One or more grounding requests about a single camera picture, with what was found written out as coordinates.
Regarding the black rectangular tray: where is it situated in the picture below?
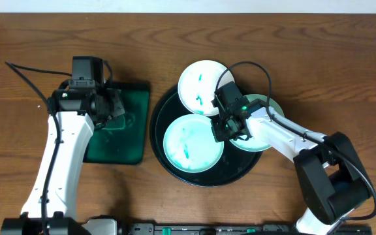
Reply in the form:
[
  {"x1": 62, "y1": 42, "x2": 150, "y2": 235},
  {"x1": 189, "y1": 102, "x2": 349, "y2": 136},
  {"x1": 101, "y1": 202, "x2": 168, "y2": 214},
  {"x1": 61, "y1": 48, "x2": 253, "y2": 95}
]
[{"x1": 84, "y1": 82, "x2": 150, "y2": 165}]

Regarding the round black tray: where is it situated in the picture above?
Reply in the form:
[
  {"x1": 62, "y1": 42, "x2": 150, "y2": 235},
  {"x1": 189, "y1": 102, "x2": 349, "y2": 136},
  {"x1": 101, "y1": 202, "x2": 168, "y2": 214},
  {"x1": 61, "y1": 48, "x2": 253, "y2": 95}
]
[{"x1": 149, "y1": 85, "x2": 262, "y2": 187}]

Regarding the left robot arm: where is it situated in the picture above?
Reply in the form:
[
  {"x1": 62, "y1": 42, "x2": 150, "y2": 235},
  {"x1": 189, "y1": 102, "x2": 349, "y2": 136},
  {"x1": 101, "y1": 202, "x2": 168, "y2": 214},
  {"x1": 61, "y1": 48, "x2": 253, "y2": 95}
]
[{"x1": 0, "y1": 88, "x2": 125, "y2": 234}]

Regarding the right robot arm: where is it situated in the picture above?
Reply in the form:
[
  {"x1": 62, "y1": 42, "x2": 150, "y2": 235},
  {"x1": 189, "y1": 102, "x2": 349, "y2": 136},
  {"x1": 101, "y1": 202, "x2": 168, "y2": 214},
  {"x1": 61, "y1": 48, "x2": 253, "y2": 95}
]
[{"x1": 211, "y1": 96, "x2": 376, "y2": 234}]

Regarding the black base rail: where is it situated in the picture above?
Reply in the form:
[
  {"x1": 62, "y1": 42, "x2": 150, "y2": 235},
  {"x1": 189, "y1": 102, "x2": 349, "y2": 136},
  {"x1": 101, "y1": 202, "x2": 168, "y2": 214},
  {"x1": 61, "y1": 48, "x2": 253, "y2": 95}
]
[{"x1": 83, "y1": 214, "x2": 373, "y2": 235}]

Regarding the light green plate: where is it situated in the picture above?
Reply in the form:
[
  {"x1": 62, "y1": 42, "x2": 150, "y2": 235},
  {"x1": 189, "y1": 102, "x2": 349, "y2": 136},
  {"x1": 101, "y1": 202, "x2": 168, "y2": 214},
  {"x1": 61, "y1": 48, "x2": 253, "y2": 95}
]
[
  {"x1": 163, "y1": 114, "x2": 224, "y2": 173},
  {"x1": 230, "y1": 94, "x2": 284, "y2": 152}
]

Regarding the white plate with green stains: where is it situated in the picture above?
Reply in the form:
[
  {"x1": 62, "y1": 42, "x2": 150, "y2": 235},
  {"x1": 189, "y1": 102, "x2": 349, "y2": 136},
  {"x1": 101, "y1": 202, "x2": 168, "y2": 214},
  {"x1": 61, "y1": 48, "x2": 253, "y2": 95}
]
[{"x1": 178, "y1": 60, "x2": 227, "y2": 116}]

